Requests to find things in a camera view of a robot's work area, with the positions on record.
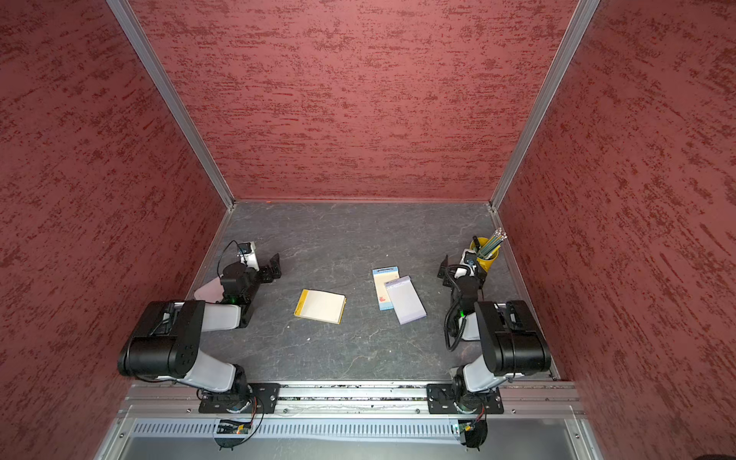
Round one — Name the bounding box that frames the purple memo pad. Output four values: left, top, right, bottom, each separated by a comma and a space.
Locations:
385, 276, 427, 325

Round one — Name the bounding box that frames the blue memo pad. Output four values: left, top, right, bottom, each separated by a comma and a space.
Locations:
372, 266, 400, 311

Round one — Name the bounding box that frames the yellow memo pad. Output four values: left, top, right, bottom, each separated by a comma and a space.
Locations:
294, 289, 347, 324

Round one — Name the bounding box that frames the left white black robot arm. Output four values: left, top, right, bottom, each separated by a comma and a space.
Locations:
117, 254, 282, 402

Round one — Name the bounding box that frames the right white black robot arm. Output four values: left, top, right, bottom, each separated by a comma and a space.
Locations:
438, 260, 552, 413

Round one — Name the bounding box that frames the pink pencil case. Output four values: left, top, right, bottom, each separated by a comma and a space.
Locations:
194, 277, 224, 304

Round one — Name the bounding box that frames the yellow pen cup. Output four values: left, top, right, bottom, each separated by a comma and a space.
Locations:
469, 238, 500, 272

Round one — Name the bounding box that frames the bundle of pencils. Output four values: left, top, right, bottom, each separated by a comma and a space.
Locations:
471, 227, 507, 260

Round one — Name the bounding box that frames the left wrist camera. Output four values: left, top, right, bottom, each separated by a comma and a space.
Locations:
236, 241, 260, 271

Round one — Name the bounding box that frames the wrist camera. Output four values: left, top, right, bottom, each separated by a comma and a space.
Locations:
461, 249, 478, 270
236, 241, 260, 271

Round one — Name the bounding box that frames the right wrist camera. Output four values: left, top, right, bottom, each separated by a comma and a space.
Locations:
461, 249, 478, 270

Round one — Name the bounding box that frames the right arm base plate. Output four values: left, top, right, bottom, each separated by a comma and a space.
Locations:
427, 383, 504, 416

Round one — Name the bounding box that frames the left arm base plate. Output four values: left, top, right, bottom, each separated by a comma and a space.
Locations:
199, 383, 282, 416

